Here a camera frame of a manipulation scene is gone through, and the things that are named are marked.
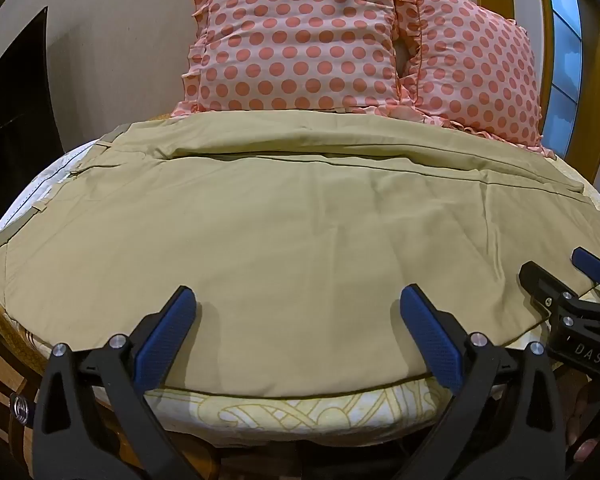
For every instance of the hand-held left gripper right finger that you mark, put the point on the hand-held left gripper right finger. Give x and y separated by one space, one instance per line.
431 342

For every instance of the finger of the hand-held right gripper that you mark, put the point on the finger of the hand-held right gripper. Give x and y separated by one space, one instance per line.
539 280
589 263

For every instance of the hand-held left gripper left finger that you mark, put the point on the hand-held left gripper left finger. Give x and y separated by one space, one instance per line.
164 342

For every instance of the tan bed sheet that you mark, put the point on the tan bed sheet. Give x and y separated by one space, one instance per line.
290 240

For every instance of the person's right hand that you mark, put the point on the person's right hand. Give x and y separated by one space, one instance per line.
578 425

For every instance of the yellow patterned bed sheet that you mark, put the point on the yellow patterned bed sheet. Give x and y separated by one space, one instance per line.
300 417

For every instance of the glass window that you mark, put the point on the glass window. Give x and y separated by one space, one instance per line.
566 55

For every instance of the pink polka dot pillow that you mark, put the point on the pink polka dot pillow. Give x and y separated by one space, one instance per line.
475 65
300 40

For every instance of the black panel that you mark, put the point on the black panel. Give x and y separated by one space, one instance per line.
17 125

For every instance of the wooden bed frame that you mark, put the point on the wooden bed frame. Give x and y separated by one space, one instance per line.
5 375

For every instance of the wooden window frame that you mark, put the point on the wooden window frame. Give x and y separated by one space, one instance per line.
547 35

